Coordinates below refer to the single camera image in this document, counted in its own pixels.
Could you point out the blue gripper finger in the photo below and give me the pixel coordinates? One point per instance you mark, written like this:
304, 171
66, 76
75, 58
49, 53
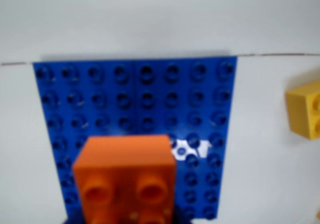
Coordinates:
73, 221
181, 216

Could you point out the orange 2x4 toy brick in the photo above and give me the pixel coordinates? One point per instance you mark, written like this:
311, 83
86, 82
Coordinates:
125, 159

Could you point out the blue 8x8 baseplate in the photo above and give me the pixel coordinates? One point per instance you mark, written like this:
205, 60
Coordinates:
150, 96

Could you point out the yellow 2x2 toy brick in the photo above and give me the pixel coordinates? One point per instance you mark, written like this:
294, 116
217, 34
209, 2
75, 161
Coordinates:
302, 109

